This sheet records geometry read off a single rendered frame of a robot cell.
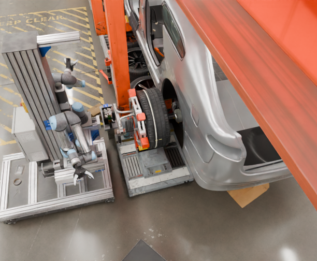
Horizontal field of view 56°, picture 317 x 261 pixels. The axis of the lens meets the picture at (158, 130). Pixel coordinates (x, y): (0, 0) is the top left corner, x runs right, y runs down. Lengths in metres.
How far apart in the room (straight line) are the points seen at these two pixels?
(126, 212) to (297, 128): 3.29
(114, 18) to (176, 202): 2.18
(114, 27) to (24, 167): 2.06
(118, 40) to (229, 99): 1.34
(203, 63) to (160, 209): 1.87
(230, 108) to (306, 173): 2.95
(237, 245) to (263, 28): 3.14
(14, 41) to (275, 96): 2.25
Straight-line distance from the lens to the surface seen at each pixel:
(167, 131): 3.08
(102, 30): 5.25
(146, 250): 3.13
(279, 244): 3.78
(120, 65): 3.25
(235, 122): 3.31
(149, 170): 3.72
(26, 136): 3.01
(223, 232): 3.64
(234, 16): 0.69
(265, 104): 0.49
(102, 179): 3.66
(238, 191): 3.90
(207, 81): 2.47
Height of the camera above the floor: 3.32
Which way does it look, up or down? 50 degrees down
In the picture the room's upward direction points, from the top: 1 degrees clockwise
